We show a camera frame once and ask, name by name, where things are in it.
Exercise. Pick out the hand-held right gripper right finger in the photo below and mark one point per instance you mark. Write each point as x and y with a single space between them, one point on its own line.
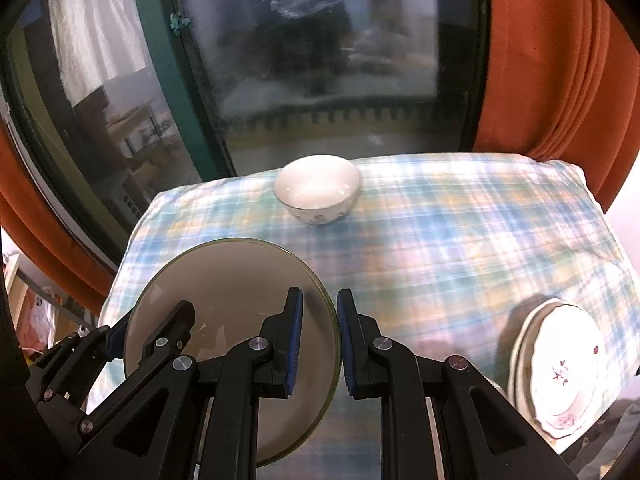
345 340

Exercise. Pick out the orange curtain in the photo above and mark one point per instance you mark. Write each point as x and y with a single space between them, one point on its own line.
45 220
550 60

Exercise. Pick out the small pink floral plate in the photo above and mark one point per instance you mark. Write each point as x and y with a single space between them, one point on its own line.
565 360

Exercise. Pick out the plaid pastel tablecloth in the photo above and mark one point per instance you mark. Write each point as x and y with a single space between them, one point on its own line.
450 260

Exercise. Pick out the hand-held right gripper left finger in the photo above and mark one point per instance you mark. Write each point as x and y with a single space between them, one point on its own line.
295 340

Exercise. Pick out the white plastic bag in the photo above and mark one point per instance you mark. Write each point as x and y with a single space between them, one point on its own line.
37 317

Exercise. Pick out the glass window pane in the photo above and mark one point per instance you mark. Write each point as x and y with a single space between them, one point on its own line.
325 60
90 110

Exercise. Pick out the green window frame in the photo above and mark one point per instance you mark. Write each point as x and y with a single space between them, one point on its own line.
165 50

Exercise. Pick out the white floral bowl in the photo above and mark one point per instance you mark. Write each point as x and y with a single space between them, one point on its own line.
230 285
317 187

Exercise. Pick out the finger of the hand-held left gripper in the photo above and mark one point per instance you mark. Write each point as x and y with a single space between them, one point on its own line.
117 342
170 330

